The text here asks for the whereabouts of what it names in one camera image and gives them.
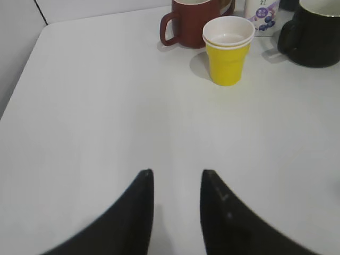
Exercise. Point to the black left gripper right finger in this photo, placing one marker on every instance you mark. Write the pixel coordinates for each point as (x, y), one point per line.
(267, 212)

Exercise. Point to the yellow paper cup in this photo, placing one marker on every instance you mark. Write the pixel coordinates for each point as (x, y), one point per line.
(227, 40)

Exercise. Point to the black mug front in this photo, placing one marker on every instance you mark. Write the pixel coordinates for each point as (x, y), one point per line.
(311, 38)

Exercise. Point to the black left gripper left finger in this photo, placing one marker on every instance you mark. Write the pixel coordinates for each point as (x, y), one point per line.
(125, 228)

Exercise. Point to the white yogurt drink bottle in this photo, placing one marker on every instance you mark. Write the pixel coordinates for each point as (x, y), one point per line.
(262, 13)

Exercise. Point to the red ceramic mug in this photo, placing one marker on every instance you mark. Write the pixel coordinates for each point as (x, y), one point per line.
(184, 24)

